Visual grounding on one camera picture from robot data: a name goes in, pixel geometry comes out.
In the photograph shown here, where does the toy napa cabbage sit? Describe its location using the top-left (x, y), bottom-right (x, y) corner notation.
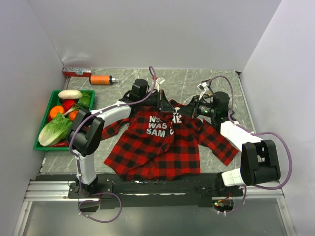
top-left (38, 113), bottom-right (72, 147)

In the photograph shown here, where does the red rectangular box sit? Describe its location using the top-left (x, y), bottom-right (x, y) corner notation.
top-left (62, 66), bottom-right (92, 77)

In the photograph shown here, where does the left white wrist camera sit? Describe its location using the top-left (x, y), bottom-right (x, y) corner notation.
top-left (154, 77), bottom-right (165, 90)

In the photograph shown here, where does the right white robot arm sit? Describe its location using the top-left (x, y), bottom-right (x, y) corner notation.
top-left (178, 91), bottom-right (281, 196)

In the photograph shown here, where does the toy orange fruit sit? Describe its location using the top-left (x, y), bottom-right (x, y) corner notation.
top-left (49, 106), bottom-right (65, 119)

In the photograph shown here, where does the toy red chili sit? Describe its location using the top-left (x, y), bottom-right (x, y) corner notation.
top-left (50, 141), bottom-right (69, 148)

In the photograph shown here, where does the green plastic basket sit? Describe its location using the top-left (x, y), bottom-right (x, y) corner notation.
top-left (34, 90), bottom-right (95, 151)

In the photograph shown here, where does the toy green pepper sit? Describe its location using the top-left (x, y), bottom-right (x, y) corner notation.
top-left (77, 96), bottom-right (91, 107)

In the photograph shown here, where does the toy red tomato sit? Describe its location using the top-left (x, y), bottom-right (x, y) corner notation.
top-left (62, 100), bottom-right (76, 112)

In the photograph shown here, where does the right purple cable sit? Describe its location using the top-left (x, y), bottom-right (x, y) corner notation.
top-left (201, 75), bottom-right (293, 215)

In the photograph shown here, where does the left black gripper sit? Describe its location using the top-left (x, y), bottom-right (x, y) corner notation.
top-left (140, 90), bottom-right (176, 114)

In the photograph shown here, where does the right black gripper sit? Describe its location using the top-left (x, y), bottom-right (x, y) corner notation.
top-left (176, 95), bottom-right (216, 119)

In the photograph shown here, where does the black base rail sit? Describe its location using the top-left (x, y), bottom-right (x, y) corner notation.
top-left (67, 173), bottom-right (244, 209)

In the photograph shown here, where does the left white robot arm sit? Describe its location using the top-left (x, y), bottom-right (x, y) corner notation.
top-left (66, 79), bottom-right (175, 198)

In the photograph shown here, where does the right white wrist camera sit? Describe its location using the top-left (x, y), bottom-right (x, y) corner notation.
top-left (197, 82), bottom-right (213, 99)

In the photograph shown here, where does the toy orange pumpkin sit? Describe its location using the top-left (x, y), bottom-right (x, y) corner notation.
top-left (68, 110), bottom-right (78, 121)

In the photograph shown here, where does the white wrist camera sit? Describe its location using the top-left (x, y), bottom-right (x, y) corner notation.
top-left (197, 82), bottom-right (213, 99)
top-left (154, 77), bottom-right (165, 90)

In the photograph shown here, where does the toy white radish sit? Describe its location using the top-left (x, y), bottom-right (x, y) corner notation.
top-left (58, 89), bottom-right (83, 100)

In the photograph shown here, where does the red black plaid shirt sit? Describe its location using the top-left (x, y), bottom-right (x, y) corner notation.
top-left (102, 107), bottom-right (239, 181)

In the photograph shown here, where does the orange cylindrical bottle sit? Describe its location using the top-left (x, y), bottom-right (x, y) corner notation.
top-left (89, 75), bottom-right (119, 85)

